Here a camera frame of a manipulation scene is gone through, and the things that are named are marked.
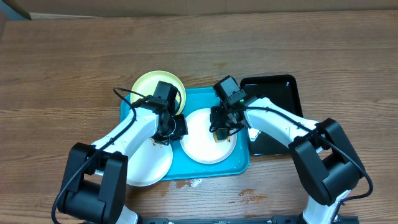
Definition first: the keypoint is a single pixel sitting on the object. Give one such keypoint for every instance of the pink white plate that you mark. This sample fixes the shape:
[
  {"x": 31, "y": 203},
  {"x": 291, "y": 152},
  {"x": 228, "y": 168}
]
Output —
[{"x": 200, "y": 145}]

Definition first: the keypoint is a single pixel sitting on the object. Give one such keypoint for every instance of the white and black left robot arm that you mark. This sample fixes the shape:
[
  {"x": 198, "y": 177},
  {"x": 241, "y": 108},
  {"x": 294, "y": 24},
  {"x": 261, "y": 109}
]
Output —
[{"x": 94, "y": 182}]

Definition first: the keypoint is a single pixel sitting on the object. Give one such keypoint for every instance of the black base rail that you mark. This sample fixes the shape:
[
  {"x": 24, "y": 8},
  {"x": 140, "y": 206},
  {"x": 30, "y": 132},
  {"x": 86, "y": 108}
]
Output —
[{"x": 273, "y": 220}]

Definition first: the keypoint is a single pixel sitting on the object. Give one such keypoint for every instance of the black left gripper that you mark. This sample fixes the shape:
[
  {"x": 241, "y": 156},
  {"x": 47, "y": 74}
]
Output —
[{"x": 181, "y": 130}]

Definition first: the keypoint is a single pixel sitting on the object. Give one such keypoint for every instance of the white plate with sauce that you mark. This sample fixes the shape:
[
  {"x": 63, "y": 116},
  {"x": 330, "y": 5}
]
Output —
[{"x": 149, "y": 164}]

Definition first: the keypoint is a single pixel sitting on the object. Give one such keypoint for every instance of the orange green sponge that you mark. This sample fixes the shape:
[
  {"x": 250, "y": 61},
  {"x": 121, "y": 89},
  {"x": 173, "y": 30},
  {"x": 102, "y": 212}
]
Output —
[{"x": 221, "y": 135}]

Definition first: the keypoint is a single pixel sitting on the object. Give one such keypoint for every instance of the black plastic tray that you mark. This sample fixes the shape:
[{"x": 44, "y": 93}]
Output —
[{"x": 282, "y": 91}]

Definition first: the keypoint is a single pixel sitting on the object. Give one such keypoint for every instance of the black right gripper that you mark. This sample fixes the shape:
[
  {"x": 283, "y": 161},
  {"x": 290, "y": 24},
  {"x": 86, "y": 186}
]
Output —
[{"x": 218, "y": 116}]

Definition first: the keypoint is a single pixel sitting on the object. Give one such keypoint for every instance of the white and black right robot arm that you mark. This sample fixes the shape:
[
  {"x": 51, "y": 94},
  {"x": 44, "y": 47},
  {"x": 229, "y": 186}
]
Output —
[{"x": 327, "y": 164}]

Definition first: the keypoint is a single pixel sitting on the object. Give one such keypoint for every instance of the yellow plate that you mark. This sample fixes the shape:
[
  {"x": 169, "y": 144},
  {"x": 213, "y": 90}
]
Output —
[{"x": 147, "y": 83}]

